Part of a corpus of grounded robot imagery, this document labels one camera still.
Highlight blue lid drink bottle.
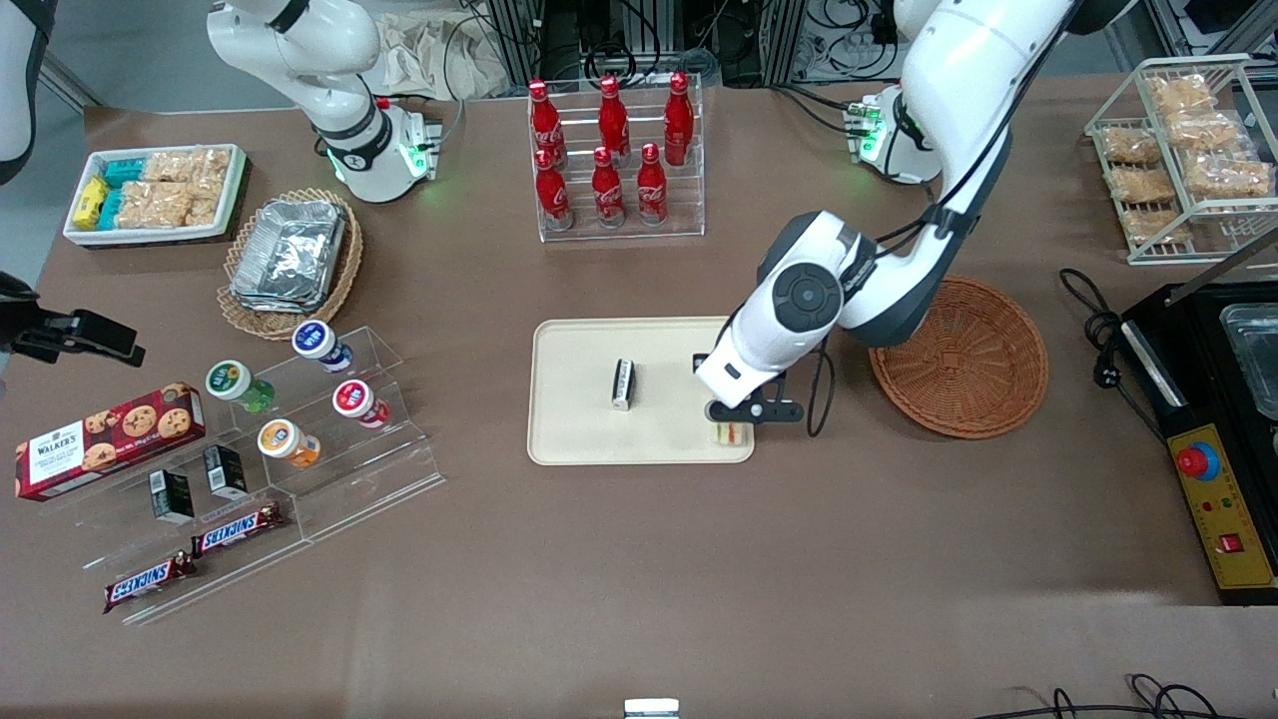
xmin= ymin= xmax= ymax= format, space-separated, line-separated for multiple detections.
xmin=292 ymin=320 xmax=354 ymax=374

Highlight white wire display rack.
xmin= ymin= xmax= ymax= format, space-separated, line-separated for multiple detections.
xmin=1084 ymin=54 xmax=1278 ymax=267

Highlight stack of foil trays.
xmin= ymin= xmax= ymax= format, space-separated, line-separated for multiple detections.
xmin=230 ymin=200 xmax=347 ymax=316

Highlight Snickers chocolate bar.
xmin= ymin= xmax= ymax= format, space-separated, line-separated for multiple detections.
xmin=190 ymin=502 xmax=286 ymax=558
xmin=103 ymin=552 xmax=198 ymax=614

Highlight crumpled beige cloth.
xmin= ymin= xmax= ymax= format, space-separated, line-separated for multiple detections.
xmin=377 ymin=15 xmax=520 ymax=101

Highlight red Walkers cookie box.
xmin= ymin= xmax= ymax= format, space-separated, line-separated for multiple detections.
xmin=14 ymin=382 xmax=207 ymax=502

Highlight beige rectangular tray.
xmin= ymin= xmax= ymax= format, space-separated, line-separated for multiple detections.
xmin=526 ymin=317 xmax=757 ymax=467

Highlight clear acrylic stepped display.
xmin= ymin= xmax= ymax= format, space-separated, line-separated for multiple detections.
xmin=30 ymin=325 xmax=445 ymax=628

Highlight bagged cracker snack pack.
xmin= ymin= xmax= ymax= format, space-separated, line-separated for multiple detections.
xmin=1098 ymin=128 xmax=1164 ymax=166
xmin=1148 ymin=75 xmax=1217 ymax=116
xmin=1120 ymin=208 xmax=1194 ymax=246
xmin=1108 ymin=165 xmax=1177 ymax=204
xmin=1183 ymin=155 xmax=1274 ymax=199
xmin=1166 ymin=112 xmax=1247 ymax=156

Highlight red lid drink bottle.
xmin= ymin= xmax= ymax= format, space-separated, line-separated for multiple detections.
xmin=332 ymin=379 xmax=392 ymax=430

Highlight black appliance housing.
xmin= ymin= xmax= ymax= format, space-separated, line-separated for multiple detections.
xmin=1118 ymin=230 xmax=1278 ymax=607

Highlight oval light wicker basket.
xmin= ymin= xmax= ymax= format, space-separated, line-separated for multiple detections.
xmin=217 ymin=188 xmax=364 ymax=342

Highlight black power cable with plug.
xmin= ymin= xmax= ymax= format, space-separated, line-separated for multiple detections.
xmin=1058 ymin=268 xmax=1169 ymax=440

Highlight red cola bottle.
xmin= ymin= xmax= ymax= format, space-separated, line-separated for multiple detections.
xmin=663 ymin=72 xmax=695 ymax=167
xmin=591 ymin=147 xmax=627 ymax=229
xmin=597 ymin=76 xmax=632 ymax=161
xmin=636 ymin=143 xmax=669 ymax=226
xmin=534 ymin=150 xmax=575 ymax=233
xmin=527 ymin=80 xmax=568 ymax=169

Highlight yellow snack pack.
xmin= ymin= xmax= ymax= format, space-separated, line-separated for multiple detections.
xmin=73 ymin=177 xmax=109 ymax=231

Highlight orange lid drink bottle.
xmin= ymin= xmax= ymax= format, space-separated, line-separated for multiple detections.
xmin=257 ymin=418 xmax=322 ymax=470

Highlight black floor cables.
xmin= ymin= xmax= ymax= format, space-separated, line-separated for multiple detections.
xmin=998 ymin=674 xmax=1229 ymax=719

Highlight aluminium frame with cables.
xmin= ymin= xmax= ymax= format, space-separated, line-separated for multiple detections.
xmin=484 ymin=0 xmax=900 ymax=86

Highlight clear plastic container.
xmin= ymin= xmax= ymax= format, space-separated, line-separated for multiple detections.
xmin=1218 ymin=305 xmax=1278 ymax=420

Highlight white rectangular snack tray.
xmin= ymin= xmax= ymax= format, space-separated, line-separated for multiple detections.
xmin=62 ymin=144 xmax=248 ymax=247

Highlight clear acrylic bottle rack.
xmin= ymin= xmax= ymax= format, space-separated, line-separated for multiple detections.
xmin=526 ymin=72 xmax=706 ymax=244

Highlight round brown wicker basket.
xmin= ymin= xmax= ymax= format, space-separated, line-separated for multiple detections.
xmin=869 ymin=277 xmax=1050 ymax=440

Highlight small black carton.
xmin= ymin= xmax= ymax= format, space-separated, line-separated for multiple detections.
xmin=149 ymin=469 xmax=196 ymax=525
xmin=203 ymin=444 xmax=250 ymax=501

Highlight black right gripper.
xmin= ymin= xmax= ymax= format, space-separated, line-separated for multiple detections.
xmin=0 ymin=272 xmax=146 ymax=365

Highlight red emergency stop button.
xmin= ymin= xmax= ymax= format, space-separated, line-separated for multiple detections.
xmin=1175 ymin=441 xmax=1221 ymax=482

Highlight green lid drink bottle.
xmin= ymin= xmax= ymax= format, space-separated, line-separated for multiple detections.
xmin=205 ymin=359 xmax=276 ymax=414

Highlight yellow control panel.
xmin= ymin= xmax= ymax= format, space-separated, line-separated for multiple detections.
xmin=1166 ymin=424 xmax=1277 ymax=590

